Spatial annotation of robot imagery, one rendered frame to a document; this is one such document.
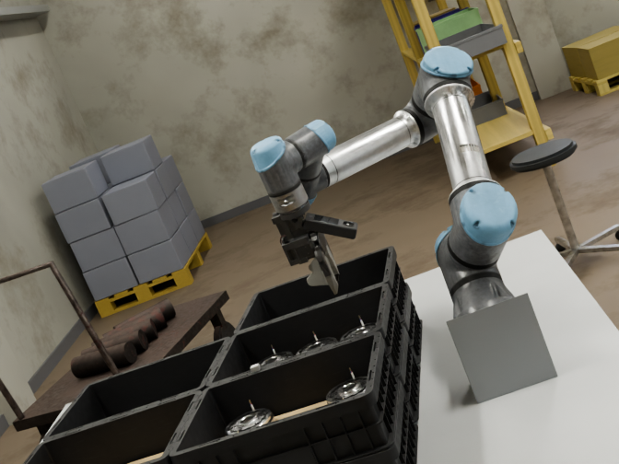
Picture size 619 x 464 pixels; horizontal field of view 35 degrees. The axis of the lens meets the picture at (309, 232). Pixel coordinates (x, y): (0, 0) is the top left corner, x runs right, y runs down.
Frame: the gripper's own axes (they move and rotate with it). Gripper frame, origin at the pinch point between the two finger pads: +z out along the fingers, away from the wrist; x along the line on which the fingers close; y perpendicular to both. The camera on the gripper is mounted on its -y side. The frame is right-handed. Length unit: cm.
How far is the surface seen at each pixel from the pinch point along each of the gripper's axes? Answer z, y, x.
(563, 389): 27, -38, 25
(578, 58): 162, -127, -641
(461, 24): 68, -46, -508
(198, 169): 141, 226, -672
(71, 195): 72, 260, -470
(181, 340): 98, 131, -217
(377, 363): 2.4, -8.4, 35.7
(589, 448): 23, -40, 50
